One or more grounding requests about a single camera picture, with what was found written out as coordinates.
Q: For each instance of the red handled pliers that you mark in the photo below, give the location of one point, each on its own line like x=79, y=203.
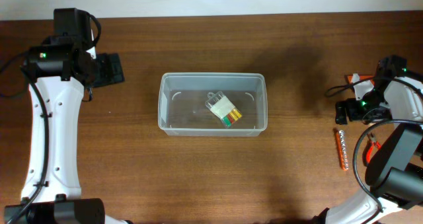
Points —
x=372, y=143

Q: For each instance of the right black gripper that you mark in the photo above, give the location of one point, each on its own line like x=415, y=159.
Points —
x=351, y=105

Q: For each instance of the orange scraper with wooden handle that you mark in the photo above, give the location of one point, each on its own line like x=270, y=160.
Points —
x=352, y=78

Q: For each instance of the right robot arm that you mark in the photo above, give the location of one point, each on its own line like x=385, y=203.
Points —
x=390, y=104

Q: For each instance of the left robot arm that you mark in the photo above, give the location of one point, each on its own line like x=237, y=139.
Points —
x=61, y=74

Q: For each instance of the clear case of coloured bits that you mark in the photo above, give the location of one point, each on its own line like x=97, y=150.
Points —
x=221, y=107

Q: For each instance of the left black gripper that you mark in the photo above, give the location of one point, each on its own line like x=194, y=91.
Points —
x=112, y=68

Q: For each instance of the clear plastic storage container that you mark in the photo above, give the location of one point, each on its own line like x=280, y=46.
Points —
x=182, y=110

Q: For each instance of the orange rail of sockets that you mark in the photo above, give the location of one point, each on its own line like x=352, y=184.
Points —
x=342, y=152

